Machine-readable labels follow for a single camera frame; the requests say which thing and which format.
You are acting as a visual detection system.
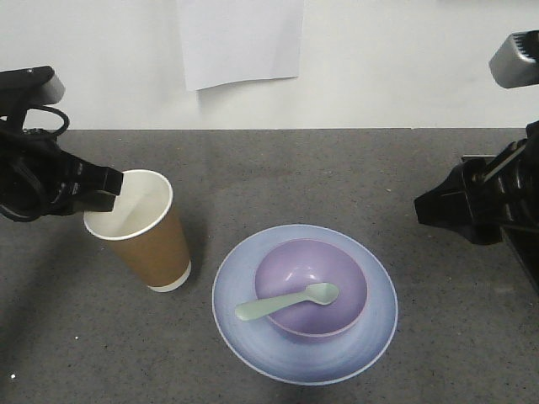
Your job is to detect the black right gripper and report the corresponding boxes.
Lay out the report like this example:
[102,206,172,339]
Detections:
[414,122,538,245]

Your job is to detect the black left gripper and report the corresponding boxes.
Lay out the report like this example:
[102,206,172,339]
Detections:
[1,122,123,221]

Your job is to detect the brown paper cup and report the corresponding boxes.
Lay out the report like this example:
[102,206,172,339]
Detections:
[83,169,192,293]

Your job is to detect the mint green plastic spoon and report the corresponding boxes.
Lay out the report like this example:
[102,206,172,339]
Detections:
[235,283,339,321]

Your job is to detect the purple plastic bowl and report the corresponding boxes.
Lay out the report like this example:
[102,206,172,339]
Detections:
[254,239,368,338]

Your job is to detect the light blue plate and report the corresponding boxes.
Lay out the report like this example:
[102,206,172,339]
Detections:
[212,224,398,385]

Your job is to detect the black induction cooktop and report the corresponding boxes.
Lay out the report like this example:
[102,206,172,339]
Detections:
[461,154,539,291]

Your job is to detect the white paper sheet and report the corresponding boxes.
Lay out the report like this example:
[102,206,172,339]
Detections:
[178,0,304,91]

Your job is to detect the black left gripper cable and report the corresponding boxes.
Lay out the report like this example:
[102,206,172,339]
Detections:
[0,104,71,222]

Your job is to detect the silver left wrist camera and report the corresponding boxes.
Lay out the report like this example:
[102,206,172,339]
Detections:
[1,66,65,116]

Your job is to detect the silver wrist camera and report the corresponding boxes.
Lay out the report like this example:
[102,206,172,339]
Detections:
[1,66,65,116]
[488,29,538,88]

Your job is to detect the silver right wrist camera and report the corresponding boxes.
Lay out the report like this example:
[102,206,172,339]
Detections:
[488,29,538,88]

